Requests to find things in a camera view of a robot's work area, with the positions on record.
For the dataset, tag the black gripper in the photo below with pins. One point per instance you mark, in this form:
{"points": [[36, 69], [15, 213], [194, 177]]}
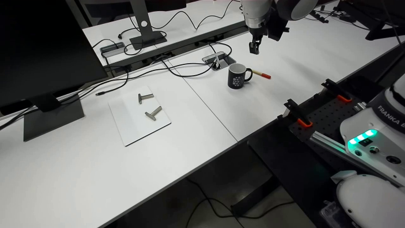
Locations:
{"points": [[257, 33]]}

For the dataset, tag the small red wooden bat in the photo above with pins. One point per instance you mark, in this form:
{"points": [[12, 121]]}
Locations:
{"points": [[262, 75]]}

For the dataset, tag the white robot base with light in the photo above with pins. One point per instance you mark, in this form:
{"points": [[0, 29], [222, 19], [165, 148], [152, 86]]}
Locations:
{"points": [[380, 147]]}

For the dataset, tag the black mug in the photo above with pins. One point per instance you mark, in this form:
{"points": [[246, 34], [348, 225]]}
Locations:
{"points": [[237, 77]]}

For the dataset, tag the white plug adapter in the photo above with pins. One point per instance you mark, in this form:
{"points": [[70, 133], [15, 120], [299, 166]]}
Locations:
{"points": [[215, 64]]}

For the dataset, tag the black clamp with orange grip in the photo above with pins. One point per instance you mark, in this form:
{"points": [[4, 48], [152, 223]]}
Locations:
{"points": [[337, 92], [300, 118]]}

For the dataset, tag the black monitor stand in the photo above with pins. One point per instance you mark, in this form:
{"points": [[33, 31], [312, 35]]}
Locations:
{"points": [[143, 25]]}

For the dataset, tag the grey T-shaped metal piece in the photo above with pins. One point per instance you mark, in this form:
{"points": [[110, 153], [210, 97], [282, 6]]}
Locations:
{"points": [[153, 113], [144, 97]]}

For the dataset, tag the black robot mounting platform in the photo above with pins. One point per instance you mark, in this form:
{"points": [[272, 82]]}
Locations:
{"points": [[295, 168]]}

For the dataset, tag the white flat board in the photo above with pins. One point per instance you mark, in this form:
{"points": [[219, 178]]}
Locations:
{"points": [[134, 121]]}

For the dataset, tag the small black docking box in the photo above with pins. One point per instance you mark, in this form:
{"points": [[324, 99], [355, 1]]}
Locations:
{"points": [[112, 49]]}

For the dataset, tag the black table foot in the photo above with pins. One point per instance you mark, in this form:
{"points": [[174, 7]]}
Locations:
{"points": [[255, 196]]}

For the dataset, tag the large black monitor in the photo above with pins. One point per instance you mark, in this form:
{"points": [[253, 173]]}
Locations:
{"points": [[42, 45]]}

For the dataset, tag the black monitor stand base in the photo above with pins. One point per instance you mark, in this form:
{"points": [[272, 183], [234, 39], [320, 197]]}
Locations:
{"points": [[52, 120]]}

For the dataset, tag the aluminium rail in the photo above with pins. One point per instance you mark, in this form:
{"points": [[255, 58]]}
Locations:
{"points": [[327, 140]]}

